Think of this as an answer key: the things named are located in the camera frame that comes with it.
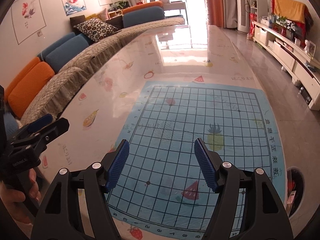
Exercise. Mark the TV under orange cloth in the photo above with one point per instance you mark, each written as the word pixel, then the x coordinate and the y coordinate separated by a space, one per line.
pixel 294 11

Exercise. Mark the blue grid mat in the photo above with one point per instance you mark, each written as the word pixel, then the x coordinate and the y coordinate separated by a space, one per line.
pixel 168 186

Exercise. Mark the fish painting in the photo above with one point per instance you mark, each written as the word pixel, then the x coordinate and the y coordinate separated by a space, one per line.
pixel 27 18

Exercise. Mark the orange red curtain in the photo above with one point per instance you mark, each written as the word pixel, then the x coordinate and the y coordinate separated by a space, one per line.
pixel 215 12

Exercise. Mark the person's left hand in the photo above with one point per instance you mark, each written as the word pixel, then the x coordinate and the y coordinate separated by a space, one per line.
pixel 11 198

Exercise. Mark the grey trash bin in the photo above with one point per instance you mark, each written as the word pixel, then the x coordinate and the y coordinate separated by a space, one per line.
pixel 295 190

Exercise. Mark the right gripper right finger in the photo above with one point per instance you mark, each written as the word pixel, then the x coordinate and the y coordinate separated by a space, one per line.
pixel 264 216

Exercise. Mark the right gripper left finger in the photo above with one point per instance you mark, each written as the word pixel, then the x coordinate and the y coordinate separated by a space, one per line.
pixel 75 205

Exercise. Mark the black white patterned pillow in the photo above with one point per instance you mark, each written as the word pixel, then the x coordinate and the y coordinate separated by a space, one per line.
pixel 95 29

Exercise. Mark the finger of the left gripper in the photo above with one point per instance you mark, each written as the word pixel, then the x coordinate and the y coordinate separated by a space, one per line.
pixel 34 126
pixel 38 141

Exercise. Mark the white air conditioner tower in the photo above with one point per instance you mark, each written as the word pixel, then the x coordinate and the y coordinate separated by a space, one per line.
pixel 243 15

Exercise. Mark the white TV cabinet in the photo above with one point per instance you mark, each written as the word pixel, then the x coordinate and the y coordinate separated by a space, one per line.
pixel 303 69

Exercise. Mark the sofa with beige cover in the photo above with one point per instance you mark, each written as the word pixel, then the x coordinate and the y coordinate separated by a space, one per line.
pixel 52 78

